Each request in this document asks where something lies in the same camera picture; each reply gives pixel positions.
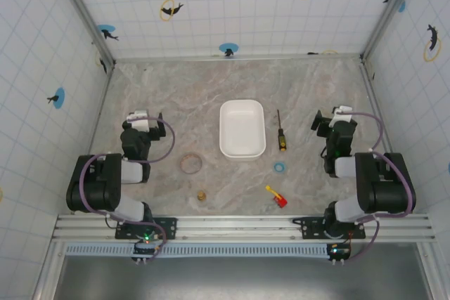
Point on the brass fitting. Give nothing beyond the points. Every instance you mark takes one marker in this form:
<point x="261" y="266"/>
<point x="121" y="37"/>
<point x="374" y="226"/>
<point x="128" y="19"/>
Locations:
<point x="201" y="196"/>

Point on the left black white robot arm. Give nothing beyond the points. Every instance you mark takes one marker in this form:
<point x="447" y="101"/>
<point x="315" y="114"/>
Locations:
<point x="105" y="187"/>

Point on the aluminium frame post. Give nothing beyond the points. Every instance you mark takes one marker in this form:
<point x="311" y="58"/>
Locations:
<point x="86" y="15"/>
<point x="390" y="12"/>

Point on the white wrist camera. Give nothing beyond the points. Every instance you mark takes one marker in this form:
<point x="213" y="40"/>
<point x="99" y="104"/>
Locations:
<point x="342" y="111"/>
<point x="139" y="120"/>

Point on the white plastic bin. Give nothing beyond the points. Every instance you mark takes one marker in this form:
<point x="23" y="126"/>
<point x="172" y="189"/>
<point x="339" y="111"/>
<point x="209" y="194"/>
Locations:
<point x="242" y="128"/>

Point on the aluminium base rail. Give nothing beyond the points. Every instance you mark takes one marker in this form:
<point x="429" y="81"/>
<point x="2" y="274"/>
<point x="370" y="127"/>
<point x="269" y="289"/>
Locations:
<point x="239" y="228"/>

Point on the aluminium table edge rail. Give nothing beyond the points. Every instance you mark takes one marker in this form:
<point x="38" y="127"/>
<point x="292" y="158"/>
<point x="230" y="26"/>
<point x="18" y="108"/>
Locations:
<point x="239" y="57"/>

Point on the red yellow toy tool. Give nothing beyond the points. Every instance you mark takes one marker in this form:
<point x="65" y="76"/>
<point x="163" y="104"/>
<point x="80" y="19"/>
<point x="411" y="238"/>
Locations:
<point x="277" y="200"/>

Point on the controller circuit board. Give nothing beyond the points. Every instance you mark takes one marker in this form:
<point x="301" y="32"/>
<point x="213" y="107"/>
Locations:
<point x="146" y="246"/>
<point x="339" y="251"/>

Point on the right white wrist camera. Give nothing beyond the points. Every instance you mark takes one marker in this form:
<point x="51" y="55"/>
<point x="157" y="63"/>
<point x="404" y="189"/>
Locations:
<point x="342" y="111"/>

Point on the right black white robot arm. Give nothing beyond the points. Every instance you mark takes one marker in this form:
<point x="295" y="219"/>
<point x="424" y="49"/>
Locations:
<point x="383" y="184"/>

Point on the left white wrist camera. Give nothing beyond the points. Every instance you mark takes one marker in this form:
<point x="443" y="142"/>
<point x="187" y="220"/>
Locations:
<point x="139" y="120"/>

